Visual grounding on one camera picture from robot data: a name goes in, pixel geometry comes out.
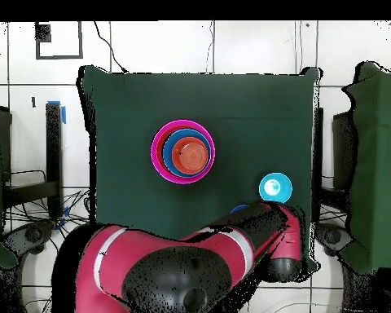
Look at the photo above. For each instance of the orange small bowl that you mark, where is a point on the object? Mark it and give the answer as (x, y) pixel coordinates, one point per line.
(190, 156)

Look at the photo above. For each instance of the dark blue small bowl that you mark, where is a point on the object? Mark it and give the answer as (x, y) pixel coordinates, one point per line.
(239, 208)

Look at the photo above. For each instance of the light blue small bowl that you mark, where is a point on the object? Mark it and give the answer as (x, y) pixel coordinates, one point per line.
(275, 187)

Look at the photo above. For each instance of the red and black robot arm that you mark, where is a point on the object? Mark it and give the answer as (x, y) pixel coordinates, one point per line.
(150, 254)

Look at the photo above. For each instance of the blue medium bowl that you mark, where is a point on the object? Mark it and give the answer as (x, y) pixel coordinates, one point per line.
(167, 156)

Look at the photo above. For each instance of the pink large bowl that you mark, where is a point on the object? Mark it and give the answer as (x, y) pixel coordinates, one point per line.
(153, 153)

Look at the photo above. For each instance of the dark green tablecloth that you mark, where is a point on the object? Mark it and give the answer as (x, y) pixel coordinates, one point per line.
(133, 114)

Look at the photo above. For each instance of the black floor stand base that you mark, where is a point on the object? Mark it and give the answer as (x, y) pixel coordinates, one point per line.
(334, 238)
(32, 234)

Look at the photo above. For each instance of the black post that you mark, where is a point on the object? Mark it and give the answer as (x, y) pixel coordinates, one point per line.
(318, 146)

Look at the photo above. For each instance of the black frame with blue tape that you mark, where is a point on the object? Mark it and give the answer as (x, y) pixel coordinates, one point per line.
(53, 146)

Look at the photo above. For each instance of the black square floor frame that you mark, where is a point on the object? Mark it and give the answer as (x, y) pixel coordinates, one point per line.
(43, 32)

